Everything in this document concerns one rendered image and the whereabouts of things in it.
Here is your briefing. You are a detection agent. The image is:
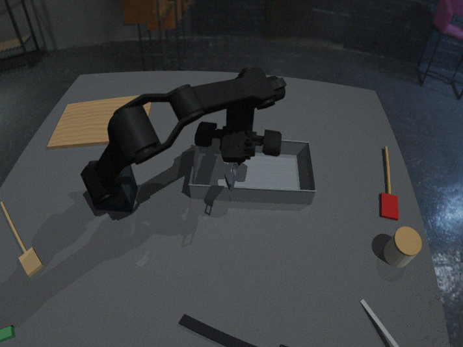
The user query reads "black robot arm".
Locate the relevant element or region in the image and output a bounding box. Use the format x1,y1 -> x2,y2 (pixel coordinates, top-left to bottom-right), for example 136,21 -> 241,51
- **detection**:
80,67 -> 286,207

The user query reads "grey cylinder with tan top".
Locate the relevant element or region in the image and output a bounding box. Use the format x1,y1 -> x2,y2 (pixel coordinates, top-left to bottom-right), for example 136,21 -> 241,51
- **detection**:
384,227 -> 422,268

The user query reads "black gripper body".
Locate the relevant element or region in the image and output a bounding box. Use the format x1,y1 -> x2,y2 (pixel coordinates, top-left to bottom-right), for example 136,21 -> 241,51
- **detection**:
194,113 -> 282,156

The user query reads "light brown wooden board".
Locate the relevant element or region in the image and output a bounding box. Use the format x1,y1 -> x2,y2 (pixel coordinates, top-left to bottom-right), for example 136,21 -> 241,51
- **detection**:
47,96 -> 139,149

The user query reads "red spatula with wooden handle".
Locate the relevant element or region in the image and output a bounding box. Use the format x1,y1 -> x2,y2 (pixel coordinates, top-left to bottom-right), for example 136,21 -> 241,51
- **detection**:
380,146 -> 399,221

